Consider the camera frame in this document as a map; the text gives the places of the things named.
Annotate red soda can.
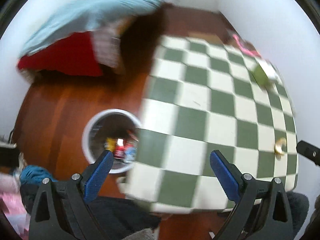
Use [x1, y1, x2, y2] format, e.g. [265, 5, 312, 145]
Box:
[113, 138, 125, 159]

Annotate blue white milk carton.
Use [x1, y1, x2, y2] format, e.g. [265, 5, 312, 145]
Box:
[124, 145, 137, 164]

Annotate white round trash bin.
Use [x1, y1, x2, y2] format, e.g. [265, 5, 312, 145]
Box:
[82, 109, 141, 174]

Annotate bread piece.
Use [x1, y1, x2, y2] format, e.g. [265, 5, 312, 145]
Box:
[274, 138, 287, 159]

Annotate yellow snack pouch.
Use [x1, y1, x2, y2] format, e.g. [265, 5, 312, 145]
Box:
[104, 138, 117, 152]

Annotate teal knitted item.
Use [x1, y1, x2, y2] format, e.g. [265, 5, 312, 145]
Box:
[20, 165, 57, 185]

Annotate green white checkered tablecloth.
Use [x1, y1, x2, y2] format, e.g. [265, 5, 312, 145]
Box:
[122, 36, 298, 213]

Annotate green white carton box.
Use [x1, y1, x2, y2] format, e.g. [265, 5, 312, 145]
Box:
[251, 59, 279, 89]

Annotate pink plush toy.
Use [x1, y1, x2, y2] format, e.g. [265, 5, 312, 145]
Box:
[231, 33, 261, 57]

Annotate red bed base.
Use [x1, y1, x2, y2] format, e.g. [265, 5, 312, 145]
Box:
[17, 32, 103, 77]

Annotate patterned bed sheet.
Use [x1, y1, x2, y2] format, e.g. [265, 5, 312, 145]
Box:
[91, 21, 125, 74]

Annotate light blue duvet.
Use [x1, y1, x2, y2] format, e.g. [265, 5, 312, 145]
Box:
[19, 0, 164, 58]

